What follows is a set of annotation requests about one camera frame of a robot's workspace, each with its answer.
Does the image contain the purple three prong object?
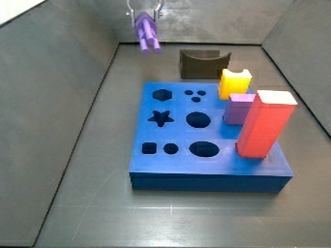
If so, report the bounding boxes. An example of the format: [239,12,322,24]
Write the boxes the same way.
[135,12,162,54]

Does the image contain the small purple block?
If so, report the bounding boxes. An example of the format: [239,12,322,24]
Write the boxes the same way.
[225,93,255,125]

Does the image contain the blue shape sorter block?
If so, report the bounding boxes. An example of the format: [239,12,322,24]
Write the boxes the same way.
[130,82,294,193]

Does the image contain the yellow notched block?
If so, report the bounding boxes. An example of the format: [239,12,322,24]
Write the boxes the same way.
[219,69,253,100]

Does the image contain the tall red block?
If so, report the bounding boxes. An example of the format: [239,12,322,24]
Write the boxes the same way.
[235,90,298,158]

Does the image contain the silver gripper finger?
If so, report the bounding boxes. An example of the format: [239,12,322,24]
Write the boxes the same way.
[154,0,166,19]
[126,0,137,27]

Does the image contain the black curved fixture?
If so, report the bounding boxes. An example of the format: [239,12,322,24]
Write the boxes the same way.
[181,49,231,79]

